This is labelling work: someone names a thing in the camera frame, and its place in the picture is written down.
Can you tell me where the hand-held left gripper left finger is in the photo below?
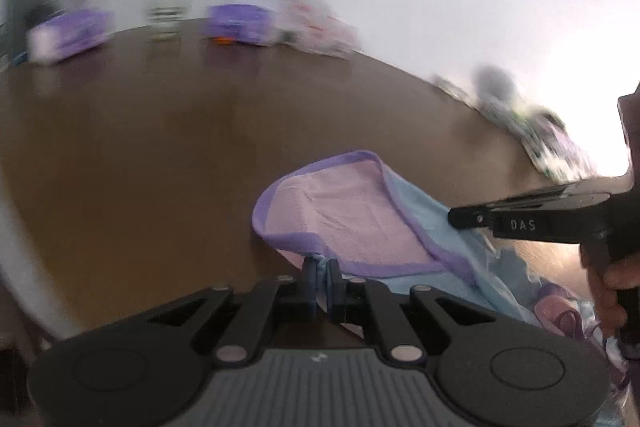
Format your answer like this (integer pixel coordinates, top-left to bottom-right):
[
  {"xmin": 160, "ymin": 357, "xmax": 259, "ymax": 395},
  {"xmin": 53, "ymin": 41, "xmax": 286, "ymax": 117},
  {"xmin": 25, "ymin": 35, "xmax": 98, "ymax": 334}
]
[{"xmin": 145, "ymin": 255, "xmax": 322, "ymax": 368}]

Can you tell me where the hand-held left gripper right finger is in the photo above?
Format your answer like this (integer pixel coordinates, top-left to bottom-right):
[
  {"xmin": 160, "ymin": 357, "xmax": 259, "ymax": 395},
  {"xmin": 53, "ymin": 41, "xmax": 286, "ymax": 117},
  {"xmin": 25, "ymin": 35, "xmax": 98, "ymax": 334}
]
[{"xmin": 325, "ymin": 257, "xmax": 499, "ymax": 366}]

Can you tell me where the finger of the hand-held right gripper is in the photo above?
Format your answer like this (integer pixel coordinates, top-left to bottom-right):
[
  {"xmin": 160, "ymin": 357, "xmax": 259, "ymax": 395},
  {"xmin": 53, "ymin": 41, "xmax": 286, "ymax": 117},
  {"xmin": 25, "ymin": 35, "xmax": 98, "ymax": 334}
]
[{"xmin": 447, "ymin": 181, "xmax": 613, "ymax": 231}]

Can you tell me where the pink and blue garment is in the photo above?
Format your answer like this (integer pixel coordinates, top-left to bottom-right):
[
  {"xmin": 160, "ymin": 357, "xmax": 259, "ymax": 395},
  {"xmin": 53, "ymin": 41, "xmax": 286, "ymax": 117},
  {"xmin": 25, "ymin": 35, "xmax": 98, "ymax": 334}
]
[{"xmin": 251, "ymin": 150, "xmax": 628, "ymax": 410}]

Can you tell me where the person's right hand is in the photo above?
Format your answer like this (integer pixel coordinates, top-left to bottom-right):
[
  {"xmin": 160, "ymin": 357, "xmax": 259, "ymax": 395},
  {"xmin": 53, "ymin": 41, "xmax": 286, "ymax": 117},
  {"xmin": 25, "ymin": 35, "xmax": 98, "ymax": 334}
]
[{"xmin": 584, "ymin": 252, "xmax": 640, "ymax": 339}]

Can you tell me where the small white gadget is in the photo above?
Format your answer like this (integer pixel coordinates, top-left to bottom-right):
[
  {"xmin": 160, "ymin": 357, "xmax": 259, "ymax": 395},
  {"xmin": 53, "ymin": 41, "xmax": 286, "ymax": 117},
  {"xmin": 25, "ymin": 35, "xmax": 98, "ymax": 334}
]
[{"xmin": 431, "ymin": 76, "xmax": 477, "ymax": 104}]

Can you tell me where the white robot speaker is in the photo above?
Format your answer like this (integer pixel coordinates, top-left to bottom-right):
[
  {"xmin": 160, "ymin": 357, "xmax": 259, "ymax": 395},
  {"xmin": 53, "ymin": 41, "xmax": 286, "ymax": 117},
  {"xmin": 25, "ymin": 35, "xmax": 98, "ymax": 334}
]
[{"xmin": 472, "ymin": 64, "xmax": 519, "ymax": 108}]

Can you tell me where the white red plastic bag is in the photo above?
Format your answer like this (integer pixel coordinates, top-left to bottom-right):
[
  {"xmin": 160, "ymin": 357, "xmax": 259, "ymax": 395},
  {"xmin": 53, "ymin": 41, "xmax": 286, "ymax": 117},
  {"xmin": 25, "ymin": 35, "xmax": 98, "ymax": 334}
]
[{"xmin": 274, "ymin": 0, "xmax": 362, "ymax": 58}]

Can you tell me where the purple tissue box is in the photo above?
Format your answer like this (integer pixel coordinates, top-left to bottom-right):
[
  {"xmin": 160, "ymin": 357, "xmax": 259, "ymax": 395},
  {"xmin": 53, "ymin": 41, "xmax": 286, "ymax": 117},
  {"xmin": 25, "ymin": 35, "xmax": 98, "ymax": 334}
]
[
  {"xmin": 26, "ymin": 9, "xmax": 114, "ymax": 66},
  {"xmin": 206, "ymin": 2, "xmax": 277, "ymax": 46}
]

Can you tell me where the clear glass cup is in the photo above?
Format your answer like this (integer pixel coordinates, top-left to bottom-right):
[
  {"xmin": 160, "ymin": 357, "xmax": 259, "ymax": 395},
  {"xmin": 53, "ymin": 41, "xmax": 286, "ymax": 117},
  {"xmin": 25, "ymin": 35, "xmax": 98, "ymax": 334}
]
[{"xmin": 144, "ymin": 0, "xmax": 194, "ymax": 41}]

